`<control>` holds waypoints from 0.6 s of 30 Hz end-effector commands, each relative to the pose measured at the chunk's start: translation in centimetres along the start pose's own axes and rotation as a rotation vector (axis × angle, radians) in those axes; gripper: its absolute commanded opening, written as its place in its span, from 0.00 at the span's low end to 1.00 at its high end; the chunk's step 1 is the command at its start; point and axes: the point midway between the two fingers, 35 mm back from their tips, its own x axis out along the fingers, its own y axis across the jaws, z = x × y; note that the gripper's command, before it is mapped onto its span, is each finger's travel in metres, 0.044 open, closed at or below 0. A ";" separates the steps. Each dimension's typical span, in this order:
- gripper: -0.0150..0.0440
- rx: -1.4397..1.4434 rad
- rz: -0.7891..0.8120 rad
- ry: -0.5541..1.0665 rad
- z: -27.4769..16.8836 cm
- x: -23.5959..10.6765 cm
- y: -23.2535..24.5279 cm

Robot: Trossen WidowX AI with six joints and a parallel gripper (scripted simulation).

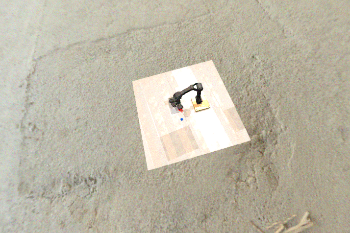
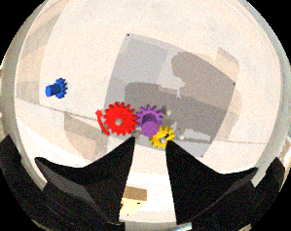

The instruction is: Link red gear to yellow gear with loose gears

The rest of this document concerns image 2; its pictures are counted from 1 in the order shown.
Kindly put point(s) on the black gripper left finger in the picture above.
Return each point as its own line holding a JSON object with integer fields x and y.
{"x": 100, "y": 183}

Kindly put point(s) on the yellow gear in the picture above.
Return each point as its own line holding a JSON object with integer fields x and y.
{"x": 162, "y": 132}

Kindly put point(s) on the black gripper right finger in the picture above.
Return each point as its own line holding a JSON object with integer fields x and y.
{"x": 195, "y": 186}

